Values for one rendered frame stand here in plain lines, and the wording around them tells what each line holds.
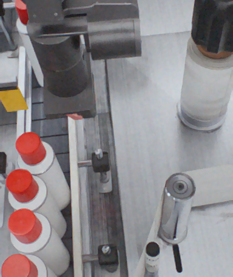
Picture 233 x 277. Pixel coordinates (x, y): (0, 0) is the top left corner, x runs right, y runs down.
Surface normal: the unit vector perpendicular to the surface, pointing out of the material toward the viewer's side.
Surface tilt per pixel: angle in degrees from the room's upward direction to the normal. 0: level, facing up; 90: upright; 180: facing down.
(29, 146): 2
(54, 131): 0
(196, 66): 92
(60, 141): 0
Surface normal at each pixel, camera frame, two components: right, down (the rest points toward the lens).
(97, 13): 0.02, 0.58
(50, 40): -0.07, -0.51
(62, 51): 0.41, 0.77
